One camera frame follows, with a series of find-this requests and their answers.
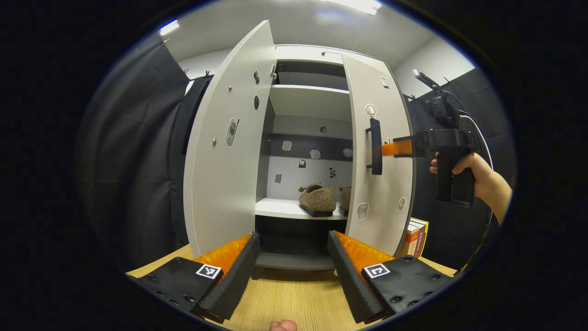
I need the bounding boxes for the white shoe cabinet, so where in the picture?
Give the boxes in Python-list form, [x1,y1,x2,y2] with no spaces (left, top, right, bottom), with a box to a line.
[254,44,396,272]

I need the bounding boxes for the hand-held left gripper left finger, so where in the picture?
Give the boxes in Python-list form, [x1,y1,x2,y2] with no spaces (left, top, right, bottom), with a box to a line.
[131,234,261,325]

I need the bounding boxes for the white shoe cabinet door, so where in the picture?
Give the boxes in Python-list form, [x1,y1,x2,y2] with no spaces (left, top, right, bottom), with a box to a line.
[341,54,418,257]
[183,19,277,258]

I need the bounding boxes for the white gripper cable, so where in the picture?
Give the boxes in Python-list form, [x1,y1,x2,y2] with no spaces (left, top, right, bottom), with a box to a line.
[455,90,496,274]

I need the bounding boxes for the orange white book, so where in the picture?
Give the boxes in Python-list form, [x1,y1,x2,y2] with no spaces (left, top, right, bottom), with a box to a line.
[399,220,421,258]

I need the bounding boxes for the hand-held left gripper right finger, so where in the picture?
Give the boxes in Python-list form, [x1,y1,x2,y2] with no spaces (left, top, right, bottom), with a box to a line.
[327,231,455,325]

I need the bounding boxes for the black backdrop cloth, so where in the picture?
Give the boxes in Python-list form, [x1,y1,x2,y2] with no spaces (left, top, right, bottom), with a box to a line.
[404,69,517,272]
[76,37,214,272]

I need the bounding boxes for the slim black door handle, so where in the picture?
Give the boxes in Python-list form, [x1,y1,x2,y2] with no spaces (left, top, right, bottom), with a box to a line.
[365,118,383,176]

